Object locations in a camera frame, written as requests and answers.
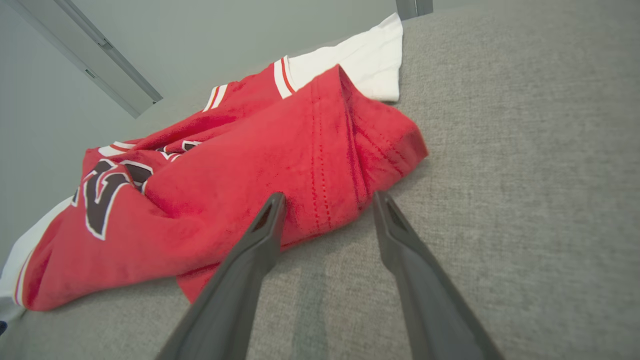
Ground grey metal frame bar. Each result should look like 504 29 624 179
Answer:
5 0 164 119

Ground grey metal post with bracket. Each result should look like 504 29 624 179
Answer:
396 0 434 21

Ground red jersey with white sleeves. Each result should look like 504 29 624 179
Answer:
0 12 429 312

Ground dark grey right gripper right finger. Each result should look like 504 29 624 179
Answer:
374 191 505 360

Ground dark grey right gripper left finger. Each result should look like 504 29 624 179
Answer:
155 193 287 360

